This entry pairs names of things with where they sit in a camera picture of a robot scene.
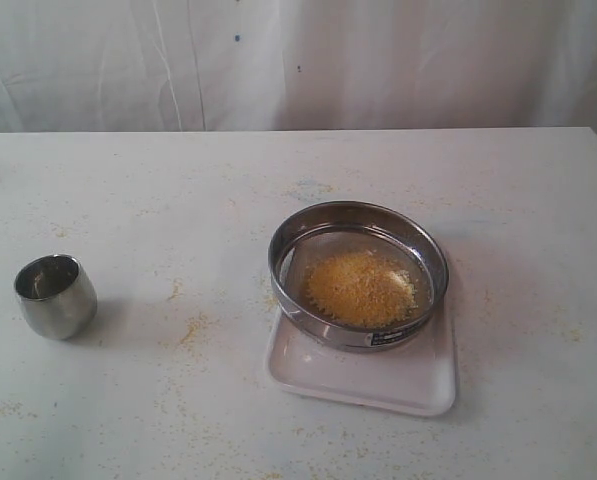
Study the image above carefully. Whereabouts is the round stainless steel sieve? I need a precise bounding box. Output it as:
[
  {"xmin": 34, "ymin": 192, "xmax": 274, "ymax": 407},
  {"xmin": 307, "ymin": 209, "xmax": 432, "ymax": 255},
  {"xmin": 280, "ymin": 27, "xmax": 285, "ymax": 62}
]
[{"xmin": 268, "ymin": 201, "xmax": 449, "ymax": 352}]

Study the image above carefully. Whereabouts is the yellow grain powder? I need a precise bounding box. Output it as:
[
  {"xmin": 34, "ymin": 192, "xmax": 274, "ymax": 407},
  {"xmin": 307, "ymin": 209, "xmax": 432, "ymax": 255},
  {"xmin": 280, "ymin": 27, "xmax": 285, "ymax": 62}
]
[{"xmin": 305, "ymin": 250, "xmax": 418, "ymax": 329}]

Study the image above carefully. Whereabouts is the stainless steel cup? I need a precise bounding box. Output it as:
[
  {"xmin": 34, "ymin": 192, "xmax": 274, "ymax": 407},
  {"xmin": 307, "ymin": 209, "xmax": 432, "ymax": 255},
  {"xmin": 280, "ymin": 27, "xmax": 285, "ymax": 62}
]
[{"xmin": 13, "ymin": 254, "xmax": 98, "ymax": 340}]

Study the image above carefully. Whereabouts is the white square plastic tray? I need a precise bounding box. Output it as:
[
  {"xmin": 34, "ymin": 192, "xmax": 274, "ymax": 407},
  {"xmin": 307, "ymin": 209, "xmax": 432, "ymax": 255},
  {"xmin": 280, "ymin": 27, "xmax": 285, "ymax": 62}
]
[{"xmin": 266, "ymin": 299, "xmax": 457, "ymax": 417}]

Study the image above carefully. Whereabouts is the white backdrop curtain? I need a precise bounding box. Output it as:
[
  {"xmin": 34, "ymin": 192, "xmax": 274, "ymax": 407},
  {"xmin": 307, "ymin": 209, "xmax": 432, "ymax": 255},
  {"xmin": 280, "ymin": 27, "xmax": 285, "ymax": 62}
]
[{"xmin": 0, "ymin": 1, "xmax": 597, "ymax": 132}]

